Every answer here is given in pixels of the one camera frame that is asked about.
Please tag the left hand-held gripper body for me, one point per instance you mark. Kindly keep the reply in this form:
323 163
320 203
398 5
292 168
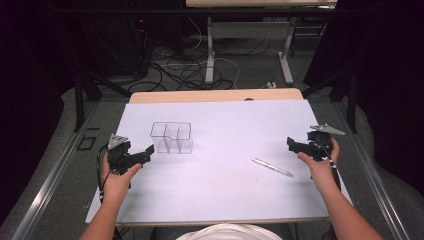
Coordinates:
120 156

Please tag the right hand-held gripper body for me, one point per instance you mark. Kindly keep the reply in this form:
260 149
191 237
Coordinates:
320 140

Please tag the clear plastic divided organizer box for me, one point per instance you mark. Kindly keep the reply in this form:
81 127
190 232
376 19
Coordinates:
171 138

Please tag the white pen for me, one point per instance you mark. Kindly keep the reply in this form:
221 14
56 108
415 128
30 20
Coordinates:
271 167

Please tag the person's left hand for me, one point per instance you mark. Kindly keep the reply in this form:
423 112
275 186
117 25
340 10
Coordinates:
116 183

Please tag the person's right hand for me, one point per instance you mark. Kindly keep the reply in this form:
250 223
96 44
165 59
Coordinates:
320 171

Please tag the black metal stand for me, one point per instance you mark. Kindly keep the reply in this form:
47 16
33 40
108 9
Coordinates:
351 100
80 100

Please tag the white power plug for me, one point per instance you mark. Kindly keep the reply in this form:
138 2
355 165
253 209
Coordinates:
271 85

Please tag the white table cover sheet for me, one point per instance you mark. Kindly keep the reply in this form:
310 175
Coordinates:
220 186

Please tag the black computer tower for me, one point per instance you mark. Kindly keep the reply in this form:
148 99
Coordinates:
141 46

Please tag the person's white shirt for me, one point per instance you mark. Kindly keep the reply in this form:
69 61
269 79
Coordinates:
230 233

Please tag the white-legged desk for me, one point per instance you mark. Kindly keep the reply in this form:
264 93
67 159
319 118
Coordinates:
248 30

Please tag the black horizontal crossbar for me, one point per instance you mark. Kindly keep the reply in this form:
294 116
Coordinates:
133 11

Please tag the aluminium floor rail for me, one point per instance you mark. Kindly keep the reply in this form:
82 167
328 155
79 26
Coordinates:
376 180
50 180

